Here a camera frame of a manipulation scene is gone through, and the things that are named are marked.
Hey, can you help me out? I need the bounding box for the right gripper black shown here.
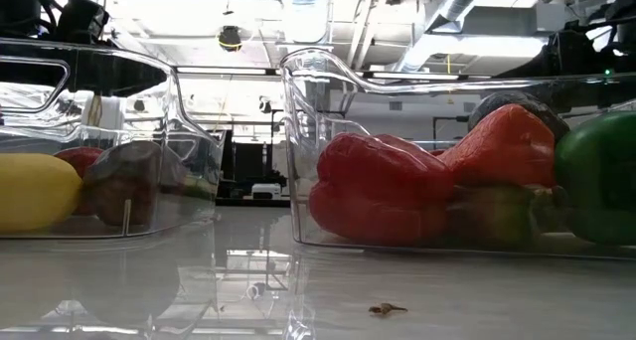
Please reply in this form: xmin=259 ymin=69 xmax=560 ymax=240
xmin=495 ymin=0 xmax=636 ymax=111

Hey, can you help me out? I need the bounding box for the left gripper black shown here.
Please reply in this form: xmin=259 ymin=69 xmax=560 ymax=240
xmin=0 ymin=0 xmax=169 ymax=97

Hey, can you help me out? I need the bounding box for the bright red apple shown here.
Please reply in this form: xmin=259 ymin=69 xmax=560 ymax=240
xmin=53 ymin=146 xmax=105 ymax=217

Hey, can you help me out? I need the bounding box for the orange carrot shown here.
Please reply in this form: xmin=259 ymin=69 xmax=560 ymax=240
xmin=436 ymin=103 xmax=557 ymax=190

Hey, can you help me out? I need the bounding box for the dark maroon apple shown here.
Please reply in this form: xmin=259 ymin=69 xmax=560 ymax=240
xmin=81 ymin=139 xmax=188 ymax=228

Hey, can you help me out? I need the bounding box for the green bell pepper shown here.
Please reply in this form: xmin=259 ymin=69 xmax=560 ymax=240
xmin=554 ymin=110 xmax=636 ymax=247

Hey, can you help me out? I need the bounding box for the yellow lemon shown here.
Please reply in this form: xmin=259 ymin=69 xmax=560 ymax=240
xmin=0 ymin=153 xmax=84 ymax=234

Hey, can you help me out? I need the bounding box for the red bell pepper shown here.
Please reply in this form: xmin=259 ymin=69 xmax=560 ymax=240
xmin=307 ymin=132 xmax=456 ymax=249

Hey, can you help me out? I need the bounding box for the narrow clear plastic bin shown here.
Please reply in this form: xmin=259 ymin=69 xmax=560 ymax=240
xmin=0 ymin=37 xmax=226 ymax=241

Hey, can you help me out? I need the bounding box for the ceiling light bar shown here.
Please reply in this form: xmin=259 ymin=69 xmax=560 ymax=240
xmin=370 ymin=71 xmax=461 ymax=81
xmin=176 ymin=66 xmax=279 ymax=77

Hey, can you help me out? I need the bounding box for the white box device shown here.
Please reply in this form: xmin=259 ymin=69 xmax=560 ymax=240
xmin=250 ymin=183 xmax=283 ymax=201

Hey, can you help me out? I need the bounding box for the wide clear plastic bin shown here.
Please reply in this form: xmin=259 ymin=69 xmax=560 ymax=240
xmin=278 ymin=47 xmax=636 ymax=260

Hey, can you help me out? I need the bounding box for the small brown stem debris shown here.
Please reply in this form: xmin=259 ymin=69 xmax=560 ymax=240
xmin=368 ymin=302 xmax=409 ymax=316

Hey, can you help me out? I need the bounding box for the black overhead camera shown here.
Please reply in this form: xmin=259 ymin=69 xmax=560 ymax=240
xmin=217 ymin=25 xmax=244 ymax=53

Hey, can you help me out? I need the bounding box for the silver ventilation duct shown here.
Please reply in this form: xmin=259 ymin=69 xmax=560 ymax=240
xmin=397 ymin=0 xmax=498 ymax=74

